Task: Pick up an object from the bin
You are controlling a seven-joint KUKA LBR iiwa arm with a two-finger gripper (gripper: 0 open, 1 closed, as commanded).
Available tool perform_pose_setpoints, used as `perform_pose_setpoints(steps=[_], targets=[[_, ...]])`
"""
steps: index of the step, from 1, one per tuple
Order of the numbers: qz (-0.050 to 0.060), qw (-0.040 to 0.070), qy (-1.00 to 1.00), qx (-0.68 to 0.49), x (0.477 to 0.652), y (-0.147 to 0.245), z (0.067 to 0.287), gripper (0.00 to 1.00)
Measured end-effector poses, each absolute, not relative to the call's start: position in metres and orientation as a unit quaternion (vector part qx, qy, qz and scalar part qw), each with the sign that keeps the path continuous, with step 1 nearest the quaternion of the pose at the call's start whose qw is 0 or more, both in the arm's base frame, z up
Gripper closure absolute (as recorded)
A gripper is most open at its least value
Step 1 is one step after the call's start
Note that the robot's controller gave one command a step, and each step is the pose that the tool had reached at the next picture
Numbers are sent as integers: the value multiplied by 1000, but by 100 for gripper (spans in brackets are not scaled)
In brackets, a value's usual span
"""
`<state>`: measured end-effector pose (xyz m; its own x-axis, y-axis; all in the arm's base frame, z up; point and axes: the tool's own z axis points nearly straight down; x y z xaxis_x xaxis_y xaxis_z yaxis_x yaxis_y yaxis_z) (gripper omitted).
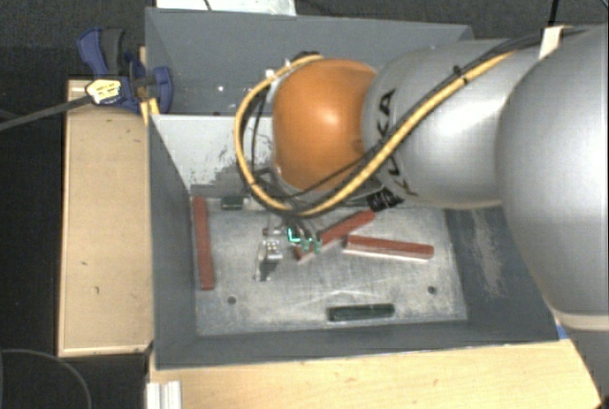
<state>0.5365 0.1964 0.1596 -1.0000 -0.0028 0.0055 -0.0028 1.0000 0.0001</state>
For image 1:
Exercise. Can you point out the black cylinder on white bracket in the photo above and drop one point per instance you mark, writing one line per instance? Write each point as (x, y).
(383, 200)

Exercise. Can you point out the dark green flat block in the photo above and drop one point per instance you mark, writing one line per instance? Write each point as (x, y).
(232, 202)
(360, 312)

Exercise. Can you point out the grey metal bin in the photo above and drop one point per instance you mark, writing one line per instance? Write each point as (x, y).
(333, 293)

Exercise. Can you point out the pale wood board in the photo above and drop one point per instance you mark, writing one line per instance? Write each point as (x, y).
(104, 226)

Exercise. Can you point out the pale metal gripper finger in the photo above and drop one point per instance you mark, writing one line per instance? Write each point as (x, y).
(273, 250)
(261, 257)

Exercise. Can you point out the red-brown flat block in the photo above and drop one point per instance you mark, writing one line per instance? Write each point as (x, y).
(203, 245)
(347, 226)
(390, 247)

